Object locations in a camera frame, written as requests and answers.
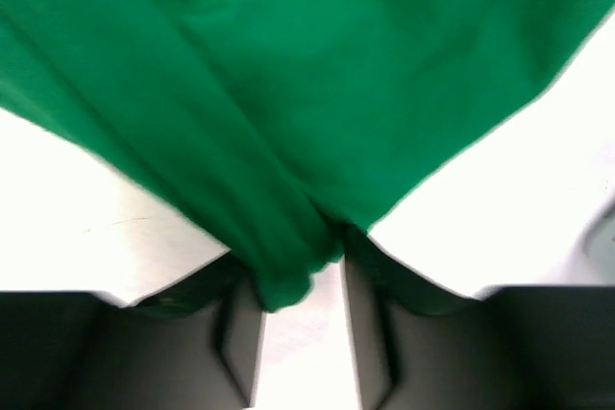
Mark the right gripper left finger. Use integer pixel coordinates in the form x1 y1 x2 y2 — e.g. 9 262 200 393
1 253 263 409

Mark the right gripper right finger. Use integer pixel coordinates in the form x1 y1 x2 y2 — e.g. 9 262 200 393
343 226 614 410

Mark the green t shirt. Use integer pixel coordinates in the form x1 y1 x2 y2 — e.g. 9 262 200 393
1 0 614 312

